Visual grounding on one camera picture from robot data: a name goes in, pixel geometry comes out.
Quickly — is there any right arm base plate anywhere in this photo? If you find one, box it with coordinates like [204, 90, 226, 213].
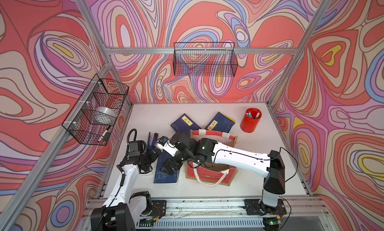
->
[243, 199, 287, 216]

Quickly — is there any white marker in basket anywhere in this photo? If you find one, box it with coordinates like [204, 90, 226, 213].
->
[98, 130, 110, 143]

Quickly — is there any navy book yellow label top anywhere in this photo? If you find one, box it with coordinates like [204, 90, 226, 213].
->
[154, 151, 179, 184]

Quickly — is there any green circuit board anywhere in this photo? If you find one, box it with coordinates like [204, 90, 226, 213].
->
[139, 219, 158, 228]

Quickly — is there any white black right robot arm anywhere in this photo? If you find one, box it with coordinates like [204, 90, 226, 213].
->
[156, 132, 286, 208]

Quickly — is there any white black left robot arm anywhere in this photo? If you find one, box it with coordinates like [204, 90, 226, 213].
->
[91, 141, 164, 231]

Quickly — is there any red pen holder cup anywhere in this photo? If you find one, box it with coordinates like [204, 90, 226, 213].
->
[240, 108, 262, 133]

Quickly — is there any black wire basket back wall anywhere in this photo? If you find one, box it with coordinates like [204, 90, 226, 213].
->
[173, 41, 239, 77]

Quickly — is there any black wire basket wall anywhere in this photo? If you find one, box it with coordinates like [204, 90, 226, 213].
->
[62, 74, 129, 146]
[173, 41, 239, 77]

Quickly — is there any red beige canvas tote bag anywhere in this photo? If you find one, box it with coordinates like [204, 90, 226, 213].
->
[185, 130, 238, 187]

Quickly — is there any navy book back right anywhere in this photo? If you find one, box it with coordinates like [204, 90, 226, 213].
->
[205, 112, 236, 133]

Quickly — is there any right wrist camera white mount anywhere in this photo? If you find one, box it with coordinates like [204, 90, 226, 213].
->
[155, 136, 178, 157]

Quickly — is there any black wire basket left wall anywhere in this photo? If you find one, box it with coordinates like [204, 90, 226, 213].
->
[62, 74, 129, 146]

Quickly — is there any grey tape roll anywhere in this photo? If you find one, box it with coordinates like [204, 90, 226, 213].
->
[91, 107, 118, 126]

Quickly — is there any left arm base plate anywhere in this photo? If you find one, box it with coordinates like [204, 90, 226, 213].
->
[139, 200, 167, 220]

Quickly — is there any navy book back left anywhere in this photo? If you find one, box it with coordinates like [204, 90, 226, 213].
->
[171, 114, 201, 136]

